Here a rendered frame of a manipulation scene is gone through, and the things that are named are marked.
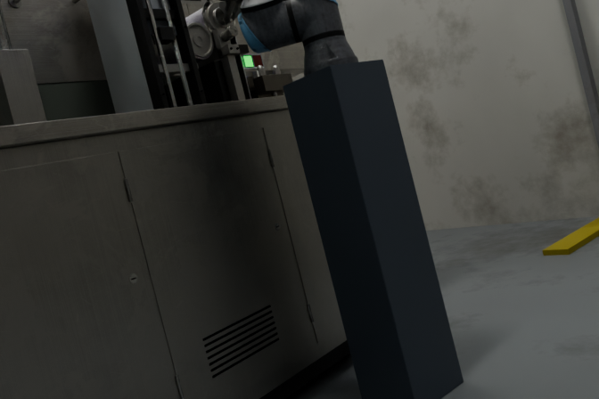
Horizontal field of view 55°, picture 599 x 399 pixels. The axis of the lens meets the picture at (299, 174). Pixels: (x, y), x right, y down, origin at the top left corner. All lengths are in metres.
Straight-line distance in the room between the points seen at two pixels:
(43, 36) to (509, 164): 2.71
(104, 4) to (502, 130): 2.51
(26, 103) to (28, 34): 0.43
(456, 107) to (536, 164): 0.63
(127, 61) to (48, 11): 0.35
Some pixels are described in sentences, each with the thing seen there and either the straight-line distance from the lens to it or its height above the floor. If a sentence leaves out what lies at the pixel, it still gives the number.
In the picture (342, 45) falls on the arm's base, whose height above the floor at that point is 0.95.
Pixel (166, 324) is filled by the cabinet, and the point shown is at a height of 0.39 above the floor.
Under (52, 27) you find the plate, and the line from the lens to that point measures 2.14.
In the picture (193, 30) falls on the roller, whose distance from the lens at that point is 2.02.
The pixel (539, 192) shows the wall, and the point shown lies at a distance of 3.68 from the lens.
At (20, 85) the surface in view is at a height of 1.07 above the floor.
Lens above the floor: 0.68
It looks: 1 degrees down
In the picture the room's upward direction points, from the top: 14 degrees counter-clockwise
